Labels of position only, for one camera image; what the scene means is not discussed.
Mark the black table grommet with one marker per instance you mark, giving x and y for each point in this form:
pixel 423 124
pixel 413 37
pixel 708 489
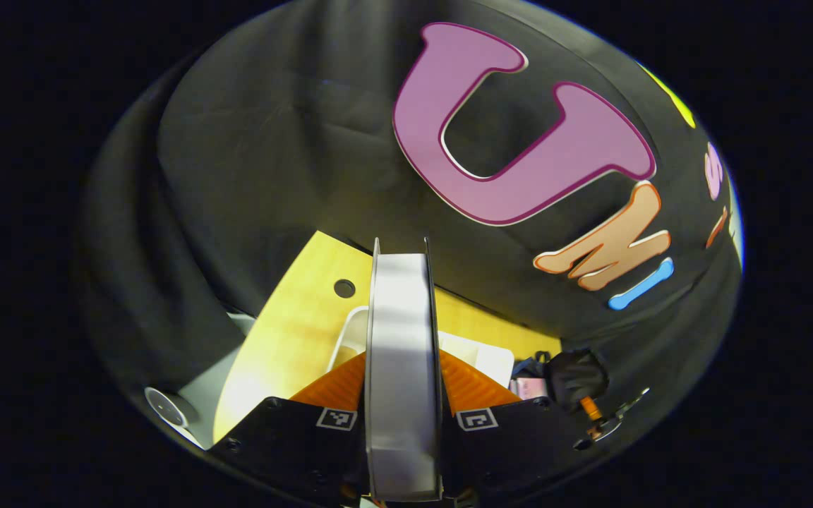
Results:
pixel 344 288

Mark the black backdrop cloth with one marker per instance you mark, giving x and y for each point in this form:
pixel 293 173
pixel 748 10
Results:
pixel 272 141

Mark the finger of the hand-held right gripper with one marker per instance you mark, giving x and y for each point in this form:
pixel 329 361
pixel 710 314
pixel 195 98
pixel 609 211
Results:
pixel 590 408

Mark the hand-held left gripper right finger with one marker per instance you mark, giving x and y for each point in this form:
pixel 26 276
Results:
pixel 505 451

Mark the white round object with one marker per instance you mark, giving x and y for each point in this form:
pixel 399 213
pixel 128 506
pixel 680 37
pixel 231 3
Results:
pixel 165 407

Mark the dark cover book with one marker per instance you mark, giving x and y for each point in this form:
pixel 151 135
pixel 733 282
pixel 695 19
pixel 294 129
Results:
pixel 403 353

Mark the blue schoolbag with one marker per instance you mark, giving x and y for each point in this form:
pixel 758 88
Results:
pixel 576 374

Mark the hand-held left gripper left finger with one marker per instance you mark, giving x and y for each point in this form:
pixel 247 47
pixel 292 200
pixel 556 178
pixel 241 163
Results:
pixel 293 451

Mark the white plastic bookshelf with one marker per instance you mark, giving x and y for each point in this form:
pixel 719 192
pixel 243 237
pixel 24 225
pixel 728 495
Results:
pixel 484 356

